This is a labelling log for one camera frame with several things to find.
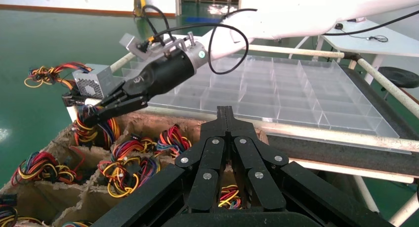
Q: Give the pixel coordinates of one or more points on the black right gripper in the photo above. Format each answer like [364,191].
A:
[163,73]

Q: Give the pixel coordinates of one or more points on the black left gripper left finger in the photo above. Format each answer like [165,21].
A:
[206,173]

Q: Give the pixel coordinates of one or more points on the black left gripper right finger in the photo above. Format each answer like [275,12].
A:
[258,176]

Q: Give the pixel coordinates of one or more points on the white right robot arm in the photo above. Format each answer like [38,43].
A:
[294,15]

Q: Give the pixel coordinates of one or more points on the clear plastic divider tray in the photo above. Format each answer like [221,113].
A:
[294,97]

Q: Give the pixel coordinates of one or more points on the yellow round reel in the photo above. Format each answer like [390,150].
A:
[139,6]

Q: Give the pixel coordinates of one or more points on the brown cardboard divided box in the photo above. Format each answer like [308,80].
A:
[42,192]

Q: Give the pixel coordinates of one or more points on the black round stool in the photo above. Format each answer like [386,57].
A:
[399,76]

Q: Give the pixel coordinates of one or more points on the white background table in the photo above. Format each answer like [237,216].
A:
[376,47]

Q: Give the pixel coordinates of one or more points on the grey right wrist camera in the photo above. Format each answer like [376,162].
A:
[131,43]

